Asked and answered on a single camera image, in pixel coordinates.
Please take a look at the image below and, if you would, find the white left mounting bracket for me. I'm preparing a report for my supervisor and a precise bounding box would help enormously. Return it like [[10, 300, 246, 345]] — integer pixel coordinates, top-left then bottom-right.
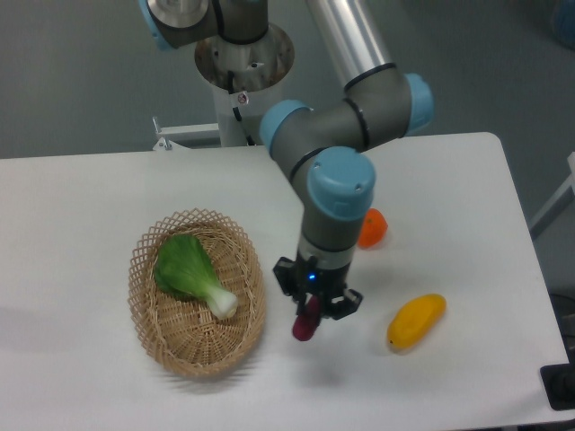
[[152, 117, 221, 151]]

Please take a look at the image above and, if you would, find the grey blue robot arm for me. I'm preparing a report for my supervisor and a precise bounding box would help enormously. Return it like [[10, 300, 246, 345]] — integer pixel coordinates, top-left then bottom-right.
[[139, 1, 434, 321]]

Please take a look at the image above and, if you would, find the green bok choy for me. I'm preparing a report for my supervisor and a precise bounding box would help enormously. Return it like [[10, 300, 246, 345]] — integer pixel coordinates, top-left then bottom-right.
[[154, 234, 239, 320]]

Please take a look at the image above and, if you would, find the purple sweet potato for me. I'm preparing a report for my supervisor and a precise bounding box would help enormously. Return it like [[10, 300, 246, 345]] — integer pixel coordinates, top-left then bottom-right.
[[292, 295, 322, 341]]

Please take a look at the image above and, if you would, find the yellow mango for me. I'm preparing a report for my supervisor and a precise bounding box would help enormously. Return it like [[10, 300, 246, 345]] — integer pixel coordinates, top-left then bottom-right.
[[386, 294, 447, 350]]

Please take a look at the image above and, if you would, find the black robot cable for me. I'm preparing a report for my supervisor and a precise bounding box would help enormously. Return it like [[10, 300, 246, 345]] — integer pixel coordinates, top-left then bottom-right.
[[226, 70, 258, 147]]

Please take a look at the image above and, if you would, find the blue object top right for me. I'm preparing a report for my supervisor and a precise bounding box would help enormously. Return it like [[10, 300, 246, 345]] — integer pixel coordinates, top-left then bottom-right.
[[550, 0, 575, 50]]

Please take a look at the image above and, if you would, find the black device at edge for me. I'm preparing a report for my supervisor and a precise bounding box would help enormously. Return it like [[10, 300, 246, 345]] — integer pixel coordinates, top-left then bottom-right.
[[540, 364, 574, 411]]

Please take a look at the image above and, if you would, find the white frame at right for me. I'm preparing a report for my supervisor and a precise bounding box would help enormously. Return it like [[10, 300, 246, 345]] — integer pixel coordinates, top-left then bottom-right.
[[528, 153, 574, 241]]

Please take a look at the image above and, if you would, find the orange tangerine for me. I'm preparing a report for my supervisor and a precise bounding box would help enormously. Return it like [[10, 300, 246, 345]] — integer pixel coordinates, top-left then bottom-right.
[[358, 207, 388, 249]]

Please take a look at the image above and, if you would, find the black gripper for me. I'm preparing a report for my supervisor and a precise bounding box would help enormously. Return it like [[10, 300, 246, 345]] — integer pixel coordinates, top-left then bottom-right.
[[273, 252, 363, 321]]

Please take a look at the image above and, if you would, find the woven wicker basket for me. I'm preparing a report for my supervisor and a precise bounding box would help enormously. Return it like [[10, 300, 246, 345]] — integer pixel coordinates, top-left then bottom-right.
[[128, 208, 266, 377]]

